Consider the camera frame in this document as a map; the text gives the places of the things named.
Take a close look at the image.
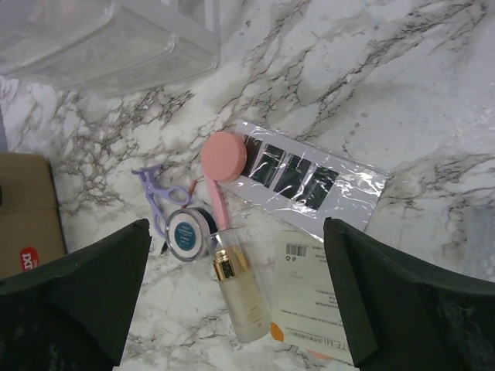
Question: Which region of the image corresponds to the frosted gold cap bottle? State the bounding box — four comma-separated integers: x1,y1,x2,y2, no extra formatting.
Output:
209,228,271,343

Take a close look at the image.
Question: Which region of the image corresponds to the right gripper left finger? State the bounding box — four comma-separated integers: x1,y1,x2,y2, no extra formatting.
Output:
1,219,151,370

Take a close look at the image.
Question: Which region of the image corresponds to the purple eyelash curler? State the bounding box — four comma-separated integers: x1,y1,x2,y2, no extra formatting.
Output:
131,165,191,239

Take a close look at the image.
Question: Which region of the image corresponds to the thin makeup brush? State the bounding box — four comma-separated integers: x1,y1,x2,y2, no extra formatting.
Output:
189,179,198,196

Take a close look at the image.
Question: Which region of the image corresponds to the cream sachet with barcode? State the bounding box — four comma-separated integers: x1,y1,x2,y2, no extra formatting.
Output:
271,231,353,364

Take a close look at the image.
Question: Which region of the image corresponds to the tan hard tool case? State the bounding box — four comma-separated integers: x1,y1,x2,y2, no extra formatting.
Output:
1,151,67,279

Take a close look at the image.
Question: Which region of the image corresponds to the eyeshadow palette plastic sleeve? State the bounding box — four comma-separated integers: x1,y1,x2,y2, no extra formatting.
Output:
224,121,387,238

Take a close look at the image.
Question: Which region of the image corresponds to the round blue lid jar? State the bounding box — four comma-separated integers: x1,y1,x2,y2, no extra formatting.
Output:
161,207,218,263

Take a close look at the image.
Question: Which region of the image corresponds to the pink handled brush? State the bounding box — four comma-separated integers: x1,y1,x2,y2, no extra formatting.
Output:
204,175,230,230

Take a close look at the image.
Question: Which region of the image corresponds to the pink round compact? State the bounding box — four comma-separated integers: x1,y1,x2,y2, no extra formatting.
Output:
201,131,248,182

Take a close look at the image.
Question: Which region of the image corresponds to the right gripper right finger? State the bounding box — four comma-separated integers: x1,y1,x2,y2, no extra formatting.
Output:
323,218,494,370

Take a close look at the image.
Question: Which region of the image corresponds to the white makeup organizer with drawers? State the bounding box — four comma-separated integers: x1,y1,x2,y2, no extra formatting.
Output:
1,1,220,97

